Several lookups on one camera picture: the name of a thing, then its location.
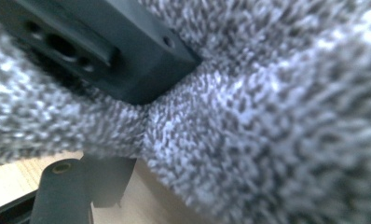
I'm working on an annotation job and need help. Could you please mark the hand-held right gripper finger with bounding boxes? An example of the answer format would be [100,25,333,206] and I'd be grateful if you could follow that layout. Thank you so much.
[80,154,137,209]

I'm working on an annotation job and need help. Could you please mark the fuzzy grey sock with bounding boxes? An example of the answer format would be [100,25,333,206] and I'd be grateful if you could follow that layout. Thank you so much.
[0,0,371,224]

